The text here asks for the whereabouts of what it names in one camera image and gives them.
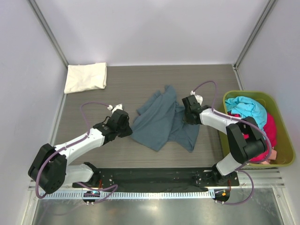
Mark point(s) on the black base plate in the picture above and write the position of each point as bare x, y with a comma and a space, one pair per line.
157, 180

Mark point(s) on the left aluminium corner post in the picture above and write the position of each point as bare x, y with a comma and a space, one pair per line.
48, 31

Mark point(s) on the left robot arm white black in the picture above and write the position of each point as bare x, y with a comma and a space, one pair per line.
52, 167

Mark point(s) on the olive green plastic bin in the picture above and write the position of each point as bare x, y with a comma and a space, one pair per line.
285, 151

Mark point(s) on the right aluminium corner post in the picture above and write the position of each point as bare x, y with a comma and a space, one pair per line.
255, 31

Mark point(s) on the folded white t shirt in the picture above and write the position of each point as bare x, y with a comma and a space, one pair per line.
86, 77

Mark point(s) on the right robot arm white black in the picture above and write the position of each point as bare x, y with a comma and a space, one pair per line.
246, 141

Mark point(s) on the cyan t shirt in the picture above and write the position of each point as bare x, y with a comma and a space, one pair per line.
247, 107

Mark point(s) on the slate blue t shirt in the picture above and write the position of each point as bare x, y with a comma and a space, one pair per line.
160, 120

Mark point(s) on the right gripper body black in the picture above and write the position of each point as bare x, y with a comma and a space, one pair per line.
186, 117

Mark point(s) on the aluminium corner post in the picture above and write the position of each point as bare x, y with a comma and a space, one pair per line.
48, 31
255, 31

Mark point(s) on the pink garment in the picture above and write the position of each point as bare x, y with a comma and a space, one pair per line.
272, 157

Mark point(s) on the magenta t shirt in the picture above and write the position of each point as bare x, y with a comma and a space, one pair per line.
266, 123

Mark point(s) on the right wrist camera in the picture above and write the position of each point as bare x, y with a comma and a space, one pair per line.
198, 97

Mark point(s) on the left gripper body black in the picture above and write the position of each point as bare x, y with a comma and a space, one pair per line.
124, 130

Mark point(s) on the slotted white cable duct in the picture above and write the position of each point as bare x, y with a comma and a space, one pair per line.
86, 194

